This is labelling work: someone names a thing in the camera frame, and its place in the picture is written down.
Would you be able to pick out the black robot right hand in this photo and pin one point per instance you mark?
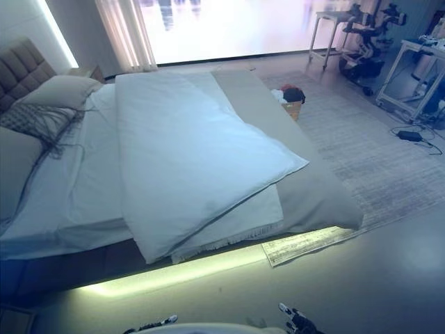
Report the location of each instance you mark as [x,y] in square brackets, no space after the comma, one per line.
[299,321]

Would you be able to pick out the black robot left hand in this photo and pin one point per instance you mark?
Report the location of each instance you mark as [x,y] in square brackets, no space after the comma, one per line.
[156,324]

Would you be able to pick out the white duvet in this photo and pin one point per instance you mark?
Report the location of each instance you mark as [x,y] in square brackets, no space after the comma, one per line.
[191,156]

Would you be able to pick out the beige bed blanket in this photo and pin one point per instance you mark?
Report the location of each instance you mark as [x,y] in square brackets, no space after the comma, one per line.
[313,195]

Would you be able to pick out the white bed sheet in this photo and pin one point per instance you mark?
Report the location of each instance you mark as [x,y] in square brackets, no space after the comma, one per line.
[69,195]

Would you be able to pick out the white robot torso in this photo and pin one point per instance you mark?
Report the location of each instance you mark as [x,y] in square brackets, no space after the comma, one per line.
[215,328]

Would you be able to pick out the grey striped rug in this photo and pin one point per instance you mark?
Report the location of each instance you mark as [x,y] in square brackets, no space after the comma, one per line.
[365,156]

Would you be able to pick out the wooden laundry box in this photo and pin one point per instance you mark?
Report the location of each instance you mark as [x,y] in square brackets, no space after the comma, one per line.
[292,110]

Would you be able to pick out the beige pillow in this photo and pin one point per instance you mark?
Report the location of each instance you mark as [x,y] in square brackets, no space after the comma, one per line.
[14,163]
[59,92]

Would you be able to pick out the black power adapter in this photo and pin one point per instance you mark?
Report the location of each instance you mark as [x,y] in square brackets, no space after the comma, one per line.
[409,135]

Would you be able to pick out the white garment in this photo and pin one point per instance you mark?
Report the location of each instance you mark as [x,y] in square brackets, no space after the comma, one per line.
[277,95]

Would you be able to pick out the red garment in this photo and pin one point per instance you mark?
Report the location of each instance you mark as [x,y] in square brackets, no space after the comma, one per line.
[286,86]

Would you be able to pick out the woven fringed throw pillow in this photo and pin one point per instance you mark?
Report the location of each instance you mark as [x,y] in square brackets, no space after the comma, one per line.
[31,116]

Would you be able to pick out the wooden nightstand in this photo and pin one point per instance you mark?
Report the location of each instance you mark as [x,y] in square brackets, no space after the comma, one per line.
[83,72]

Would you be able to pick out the black wheeled robot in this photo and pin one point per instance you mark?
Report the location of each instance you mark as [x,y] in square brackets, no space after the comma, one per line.
[361,66]

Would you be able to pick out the brown tufted headboard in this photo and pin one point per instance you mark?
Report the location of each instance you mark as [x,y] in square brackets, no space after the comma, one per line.
[21,69]

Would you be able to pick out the pale pleated curtain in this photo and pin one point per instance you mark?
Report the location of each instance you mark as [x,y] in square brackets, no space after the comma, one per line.
[121,31]

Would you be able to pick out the dark brown bed frame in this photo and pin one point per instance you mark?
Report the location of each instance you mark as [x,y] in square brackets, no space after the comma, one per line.
[69,268]

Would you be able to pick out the white frame workbench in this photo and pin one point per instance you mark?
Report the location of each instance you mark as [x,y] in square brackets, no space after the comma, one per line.
[396,69]

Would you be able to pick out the white metal frame table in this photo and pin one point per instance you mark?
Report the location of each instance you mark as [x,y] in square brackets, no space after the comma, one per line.
[328,15]

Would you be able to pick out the wall light strip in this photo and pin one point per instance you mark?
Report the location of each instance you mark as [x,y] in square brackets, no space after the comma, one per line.
[59,31]

